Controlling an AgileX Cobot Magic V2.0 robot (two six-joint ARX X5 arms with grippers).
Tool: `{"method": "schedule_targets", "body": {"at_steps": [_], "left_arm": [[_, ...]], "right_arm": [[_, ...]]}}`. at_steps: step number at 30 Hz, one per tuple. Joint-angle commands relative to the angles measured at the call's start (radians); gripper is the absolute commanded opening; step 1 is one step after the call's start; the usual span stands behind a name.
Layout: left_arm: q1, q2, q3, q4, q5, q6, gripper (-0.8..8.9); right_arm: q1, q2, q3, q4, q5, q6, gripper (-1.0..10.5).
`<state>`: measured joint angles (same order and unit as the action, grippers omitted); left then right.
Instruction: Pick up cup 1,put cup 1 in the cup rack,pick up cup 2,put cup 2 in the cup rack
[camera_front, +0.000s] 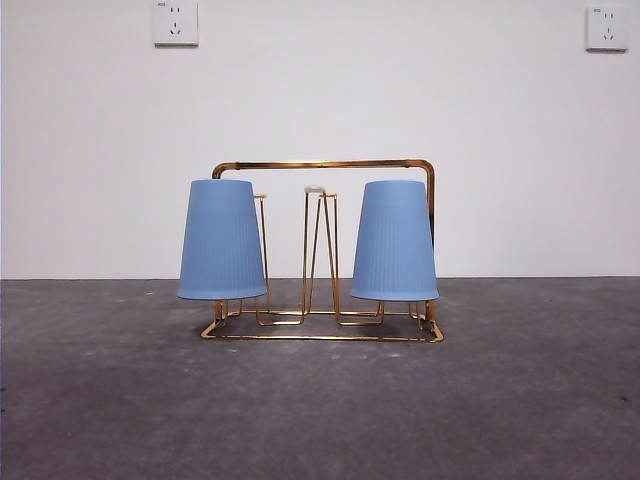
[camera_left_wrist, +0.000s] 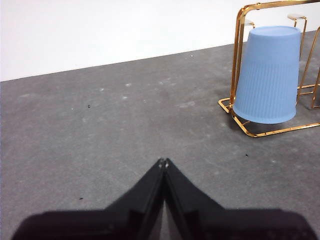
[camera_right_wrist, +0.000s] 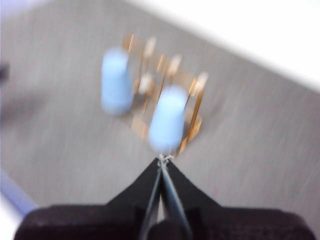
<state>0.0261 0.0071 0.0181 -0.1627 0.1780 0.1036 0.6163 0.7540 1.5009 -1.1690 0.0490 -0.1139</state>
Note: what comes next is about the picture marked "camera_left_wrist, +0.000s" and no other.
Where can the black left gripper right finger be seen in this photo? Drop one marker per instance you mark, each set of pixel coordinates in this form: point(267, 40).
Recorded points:
point(220, 225)

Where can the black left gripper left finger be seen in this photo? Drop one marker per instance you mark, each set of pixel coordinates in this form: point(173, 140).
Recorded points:
point(105, 222)

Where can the blue ribbed cup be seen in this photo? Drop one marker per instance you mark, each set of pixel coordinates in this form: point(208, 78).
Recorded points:
point(268, 80)

